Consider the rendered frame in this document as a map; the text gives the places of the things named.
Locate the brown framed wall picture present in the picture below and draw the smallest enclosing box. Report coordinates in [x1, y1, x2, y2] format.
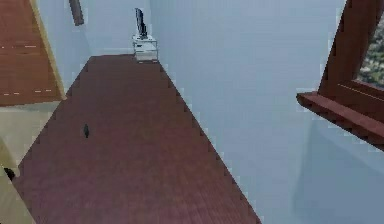
[68, 0, 85, 27]

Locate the brown wooden room door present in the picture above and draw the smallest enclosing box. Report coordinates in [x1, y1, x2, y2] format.
[0, 0, 66, 108]

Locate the black door handle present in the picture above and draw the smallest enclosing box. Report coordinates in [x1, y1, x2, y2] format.
[3, 167, 17, 182]

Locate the white television stand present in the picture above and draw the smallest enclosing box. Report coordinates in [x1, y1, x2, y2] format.
[131, 34, 159, 63]

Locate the brown wooden framed window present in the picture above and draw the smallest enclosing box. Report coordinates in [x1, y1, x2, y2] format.
[296, 0, 384, 152]

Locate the black flat television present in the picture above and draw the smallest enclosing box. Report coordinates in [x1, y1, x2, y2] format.
[134, 7, 149, 40]

